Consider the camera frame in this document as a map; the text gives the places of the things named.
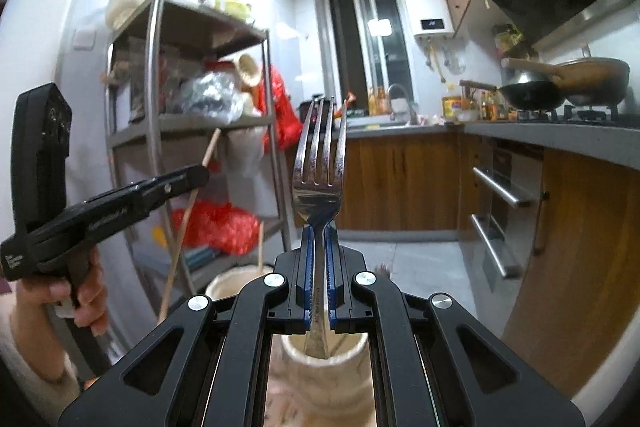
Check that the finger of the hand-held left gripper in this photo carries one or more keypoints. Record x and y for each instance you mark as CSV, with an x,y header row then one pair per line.
x,y
175,184

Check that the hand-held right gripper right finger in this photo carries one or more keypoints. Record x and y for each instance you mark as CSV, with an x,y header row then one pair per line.
x,y
331,279

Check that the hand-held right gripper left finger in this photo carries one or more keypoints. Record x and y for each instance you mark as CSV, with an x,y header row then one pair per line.
x,y
306,279

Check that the wooden chopstick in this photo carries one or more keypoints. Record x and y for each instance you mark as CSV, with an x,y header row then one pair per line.
x,y
259,247
187,227

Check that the metal fork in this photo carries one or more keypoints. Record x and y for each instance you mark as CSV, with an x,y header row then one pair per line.
x,y
317,192

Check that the white ceramic utensil holder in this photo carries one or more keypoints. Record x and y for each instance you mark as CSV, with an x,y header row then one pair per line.
x,y
320,389

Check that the person's left forearm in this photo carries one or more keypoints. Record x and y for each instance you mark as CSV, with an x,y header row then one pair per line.
x,y
25,357

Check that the person's left hand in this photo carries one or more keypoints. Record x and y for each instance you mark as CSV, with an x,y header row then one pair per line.
x,y
92,297

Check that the crumpled red plastic bag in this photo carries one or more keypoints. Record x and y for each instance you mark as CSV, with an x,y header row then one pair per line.
x,y
220,224

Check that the white plastic bag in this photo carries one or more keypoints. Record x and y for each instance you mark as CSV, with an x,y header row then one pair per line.
x,y
242,152

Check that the clear plastic bag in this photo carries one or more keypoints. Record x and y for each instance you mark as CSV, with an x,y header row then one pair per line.
x,y
212,97

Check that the dried food package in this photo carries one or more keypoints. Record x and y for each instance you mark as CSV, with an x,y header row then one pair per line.
x,y
142,77

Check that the metal shelf rack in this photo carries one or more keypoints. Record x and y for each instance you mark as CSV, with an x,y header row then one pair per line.
x,y
154,67

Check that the wooden base cabinets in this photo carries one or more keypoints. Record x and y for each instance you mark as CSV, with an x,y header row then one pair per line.
x,y
400,182

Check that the hanging red plastic bag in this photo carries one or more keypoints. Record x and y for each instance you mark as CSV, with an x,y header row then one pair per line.
x,y
280,107

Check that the dark rice cooker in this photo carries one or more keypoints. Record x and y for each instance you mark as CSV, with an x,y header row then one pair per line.
x,y
306,109

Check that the white ceramic pot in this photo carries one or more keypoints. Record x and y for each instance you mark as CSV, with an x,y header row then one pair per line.
x,y
127,4

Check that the orange liquid bottles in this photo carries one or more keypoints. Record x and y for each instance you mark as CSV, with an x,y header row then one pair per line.
x,y
377,101

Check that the yellow-green plastic container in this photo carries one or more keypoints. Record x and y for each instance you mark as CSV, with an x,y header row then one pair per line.
x,y
237,9

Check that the built-in oven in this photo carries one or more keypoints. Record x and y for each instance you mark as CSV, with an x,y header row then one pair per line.
x,y
505,207

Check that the metal faucet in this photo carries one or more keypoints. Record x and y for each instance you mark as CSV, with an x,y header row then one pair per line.
x,y
402,99

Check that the yellow oil bottle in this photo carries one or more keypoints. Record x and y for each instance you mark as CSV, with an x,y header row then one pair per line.
x,y
451,106

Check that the kitchen window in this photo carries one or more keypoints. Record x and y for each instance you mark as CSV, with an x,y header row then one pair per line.
x,y
367,47

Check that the row of condiment bottles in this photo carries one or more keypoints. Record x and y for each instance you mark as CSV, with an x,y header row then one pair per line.
x,y
494,106

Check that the black wok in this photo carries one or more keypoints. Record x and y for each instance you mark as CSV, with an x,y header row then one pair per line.
x,y
532,94

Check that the white water heater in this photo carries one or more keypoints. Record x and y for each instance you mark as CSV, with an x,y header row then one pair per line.
x,y
427,9

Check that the gas stove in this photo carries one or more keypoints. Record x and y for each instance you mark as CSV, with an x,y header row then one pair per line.
x,y
575,114

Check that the brown wok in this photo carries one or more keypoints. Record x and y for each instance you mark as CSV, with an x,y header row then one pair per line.
x,y
595,79

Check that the white wall socket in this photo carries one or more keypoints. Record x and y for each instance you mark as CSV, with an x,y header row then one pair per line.
x,y
84,40

